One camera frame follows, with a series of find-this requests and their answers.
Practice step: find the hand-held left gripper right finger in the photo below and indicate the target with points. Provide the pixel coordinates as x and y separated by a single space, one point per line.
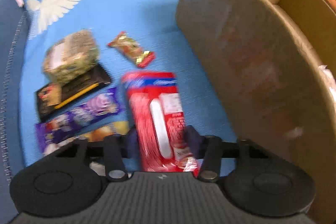
192 141

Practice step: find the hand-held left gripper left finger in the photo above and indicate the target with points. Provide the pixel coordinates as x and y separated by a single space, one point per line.
132 145

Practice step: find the yellow snack packet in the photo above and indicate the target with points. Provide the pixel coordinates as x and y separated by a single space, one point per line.
105 130

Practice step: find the large red striped snack packet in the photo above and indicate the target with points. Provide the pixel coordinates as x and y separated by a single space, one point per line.
155 119

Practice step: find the small red gold snack packet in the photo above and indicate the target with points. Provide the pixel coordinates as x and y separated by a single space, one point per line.
131 49

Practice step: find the brown cardboard box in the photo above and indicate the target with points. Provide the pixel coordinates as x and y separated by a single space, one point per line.
252 64

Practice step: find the clear bag of green snacks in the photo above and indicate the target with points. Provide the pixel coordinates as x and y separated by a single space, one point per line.
71 56

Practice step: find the purple snack packet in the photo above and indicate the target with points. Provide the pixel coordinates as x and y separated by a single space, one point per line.
78 115

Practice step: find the black snack packet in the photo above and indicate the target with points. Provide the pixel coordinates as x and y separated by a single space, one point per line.
68 94

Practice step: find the dark blue mattress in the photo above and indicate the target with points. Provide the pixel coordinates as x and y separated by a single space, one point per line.
10 69

